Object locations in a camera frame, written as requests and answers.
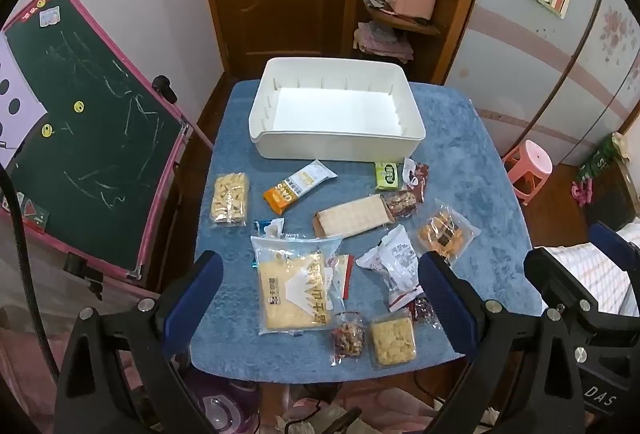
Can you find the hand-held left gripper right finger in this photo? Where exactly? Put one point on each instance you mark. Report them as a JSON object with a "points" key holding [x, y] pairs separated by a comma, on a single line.
{"points": [[442, 299]]}

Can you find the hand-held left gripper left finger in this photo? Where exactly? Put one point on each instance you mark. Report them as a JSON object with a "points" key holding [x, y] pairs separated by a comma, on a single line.
{"points": [[195, 299]]}

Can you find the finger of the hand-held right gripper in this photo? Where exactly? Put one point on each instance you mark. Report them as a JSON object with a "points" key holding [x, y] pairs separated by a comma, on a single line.
{"points": [[607, 239], [550, 274]]}

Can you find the square yellow cracker packet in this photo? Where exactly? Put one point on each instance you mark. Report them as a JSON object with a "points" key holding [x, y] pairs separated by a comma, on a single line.
{"points": [[392, 336]]}

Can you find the clear orange cracker packet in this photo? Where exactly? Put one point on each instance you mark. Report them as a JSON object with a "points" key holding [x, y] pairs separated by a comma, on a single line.
{"points": [[445, 234]]}

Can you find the clear mixed nut packet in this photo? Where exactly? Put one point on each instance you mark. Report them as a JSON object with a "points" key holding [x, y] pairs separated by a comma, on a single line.
{"points": [[348, 331]]}

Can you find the large yellow white packet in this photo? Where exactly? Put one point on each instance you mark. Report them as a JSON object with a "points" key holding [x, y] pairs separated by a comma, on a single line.
{"points": [[295, 286]]}

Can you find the clear red striped packet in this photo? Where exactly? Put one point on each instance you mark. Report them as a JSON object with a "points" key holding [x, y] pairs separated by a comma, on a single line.
{"points": [[345, 271]]}

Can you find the small blue white packet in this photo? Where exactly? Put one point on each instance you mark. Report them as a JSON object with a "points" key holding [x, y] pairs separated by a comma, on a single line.
{"points": [[267, 226]]}

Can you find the clear dark nut bar packet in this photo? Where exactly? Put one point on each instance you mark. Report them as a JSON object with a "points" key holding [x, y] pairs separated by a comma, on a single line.
{"points": [[400, 204]]}

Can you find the clear puffed cracker packet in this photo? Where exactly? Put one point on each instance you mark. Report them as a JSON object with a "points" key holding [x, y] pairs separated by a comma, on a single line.
{"points": [[231, 198]]}

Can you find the brown snack packet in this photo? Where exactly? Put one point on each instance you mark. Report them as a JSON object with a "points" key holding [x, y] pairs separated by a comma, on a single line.
{"points": [[417, 178]]}

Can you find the long beige cracker packet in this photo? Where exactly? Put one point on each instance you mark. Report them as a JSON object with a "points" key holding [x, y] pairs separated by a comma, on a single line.
{"points": [[347, 216]]}

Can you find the green snack packet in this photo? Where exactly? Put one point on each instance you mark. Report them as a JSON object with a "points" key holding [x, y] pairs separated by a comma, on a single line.
{"points": [[387, 176]]}

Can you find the orange white snack packet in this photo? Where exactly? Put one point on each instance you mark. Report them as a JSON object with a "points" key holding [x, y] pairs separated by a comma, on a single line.
{"points": [[295, 189]]}

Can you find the white plastic bin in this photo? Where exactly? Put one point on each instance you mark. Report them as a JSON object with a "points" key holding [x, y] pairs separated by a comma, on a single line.
{"points": [[340, 111]]}

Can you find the checked blanket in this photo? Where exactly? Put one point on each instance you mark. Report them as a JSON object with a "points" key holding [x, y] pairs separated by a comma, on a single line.
{"points": [[600, 269]]}

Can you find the dark wooden cabinet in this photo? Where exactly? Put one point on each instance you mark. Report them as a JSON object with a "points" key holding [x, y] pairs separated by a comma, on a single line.
{"points": [[615, 201]]}

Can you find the pink toy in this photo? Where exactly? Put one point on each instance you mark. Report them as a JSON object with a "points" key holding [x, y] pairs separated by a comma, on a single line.
{"points": [[582, 191]]}

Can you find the green bag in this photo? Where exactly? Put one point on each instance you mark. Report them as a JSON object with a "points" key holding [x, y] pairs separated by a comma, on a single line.
{"points": [[602, 156]]}

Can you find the pink plastic stool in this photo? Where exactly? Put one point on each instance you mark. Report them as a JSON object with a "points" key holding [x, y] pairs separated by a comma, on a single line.
{"points": [[530, 164]]}

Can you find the purple white appliance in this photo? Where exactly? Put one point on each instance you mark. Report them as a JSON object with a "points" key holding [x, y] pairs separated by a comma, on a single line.
{"points": [[220, 409]]}

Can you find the blue plush tablecloth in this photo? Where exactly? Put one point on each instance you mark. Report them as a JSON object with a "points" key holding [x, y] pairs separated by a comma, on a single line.
{"points": [[475, 154]]}

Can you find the red green card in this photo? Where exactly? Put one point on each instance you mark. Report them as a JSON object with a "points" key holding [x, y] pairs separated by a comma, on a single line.
{"points": [[35, 214]]}

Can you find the grey sliding wardrobe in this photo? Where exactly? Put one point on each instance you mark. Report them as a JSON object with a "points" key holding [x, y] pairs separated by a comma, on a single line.
{"points": [[500, 64]]}

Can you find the black easel knob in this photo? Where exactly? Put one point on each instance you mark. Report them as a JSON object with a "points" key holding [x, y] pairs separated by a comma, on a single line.
{"points": [[162, 86]]}

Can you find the folded pink clothes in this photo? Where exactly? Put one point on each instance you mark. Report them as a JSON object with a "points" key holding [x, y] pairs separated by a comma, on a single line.
{"points": [[382, 39]]}

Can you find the white board with black dots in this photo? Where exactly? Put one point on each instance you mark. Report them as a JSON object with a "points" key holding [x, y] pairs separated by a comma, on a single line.
{"points": [[10, 104]]}

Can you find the brown wooden door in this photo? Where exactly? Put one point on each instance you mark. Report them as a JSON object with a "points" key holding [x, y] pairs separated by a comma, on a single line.
{"points": [[270, 14]]}

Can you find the white chalkboard sticker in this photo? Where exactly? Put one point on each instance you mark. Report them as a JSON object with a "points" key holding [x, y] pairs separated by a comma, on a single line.
{"points": [[48, 16]]}

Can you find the green chalkboard with pink frame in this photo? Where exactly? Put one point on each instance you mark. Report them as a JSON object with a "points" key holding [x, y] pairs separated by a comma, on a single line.
{"points": [[90, 139]]}

